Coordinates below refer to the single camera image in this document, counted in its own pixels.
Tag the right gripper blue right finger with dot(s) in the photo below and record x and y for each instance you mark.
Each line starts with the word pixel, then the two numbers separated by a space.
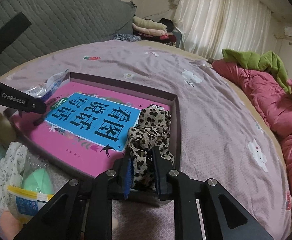
pixel 161 172

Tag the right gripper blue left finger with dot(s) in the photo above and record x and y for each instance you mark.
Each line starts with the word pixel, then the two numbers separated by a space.
pixel 128 178

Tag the leopard print scrunchie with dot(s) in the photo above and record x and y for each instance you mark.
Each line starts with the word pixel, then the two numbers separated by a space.
pixel 153 129

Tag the white floral fabric scrunchie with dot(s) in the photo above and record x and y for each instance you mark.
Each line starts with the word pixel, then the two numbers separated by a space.
pixel 12 166

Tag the green sponge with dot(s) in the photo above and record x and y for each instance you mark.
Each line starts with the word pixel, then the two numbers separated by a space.
pixel 36 177

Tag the yellow cartoon wipes pack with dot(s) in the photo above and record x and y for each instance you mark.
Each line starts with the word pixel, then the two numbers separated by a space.
pixel 24 204

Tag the peach makeup sponge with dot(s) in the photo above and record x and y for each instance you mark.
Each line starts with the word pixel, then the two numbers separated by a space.
pixel 9 224

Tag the cream teddy bear purple dress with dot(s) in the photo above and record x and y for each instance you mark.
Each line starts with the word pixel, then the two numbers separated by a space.
pixel 7 132

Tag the purple patterned bed sheet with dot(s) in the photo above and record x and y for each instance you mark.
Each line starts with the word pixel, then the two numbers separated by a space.
pixel 222 136

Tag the pink and blue book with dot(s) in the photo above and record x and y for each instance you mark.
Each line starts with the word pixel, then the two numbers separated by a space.
pixel 85 127

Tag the dark shallow cardboard box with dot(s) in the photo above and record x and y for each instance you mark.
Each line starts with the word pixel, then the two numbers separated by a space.
pixel 129 88

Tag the grey quilted headboard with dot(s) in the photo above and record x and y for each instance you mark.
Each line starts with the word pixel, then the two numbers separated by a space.
pixel 61 24

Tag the pink quilted comforter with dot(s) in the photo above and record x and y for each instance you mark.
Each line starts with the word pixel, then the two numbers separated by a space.
pixel 272 103

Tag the dark patterned cloth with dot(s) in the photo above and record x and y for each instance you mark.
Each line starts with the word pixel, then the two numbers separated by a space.
pixel 127 37

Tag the stack of folded clothes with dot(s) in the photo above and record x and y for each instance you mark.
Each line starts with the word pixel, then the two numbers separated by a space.
pixel 163 31

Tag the green garment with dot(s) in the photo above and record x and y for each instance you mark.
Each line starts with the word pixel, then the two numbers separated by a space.
pixel 268 62

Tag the white striped curtain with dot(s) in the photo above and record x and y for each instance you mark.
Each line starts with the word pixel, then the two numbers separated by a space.
pixel 209 26

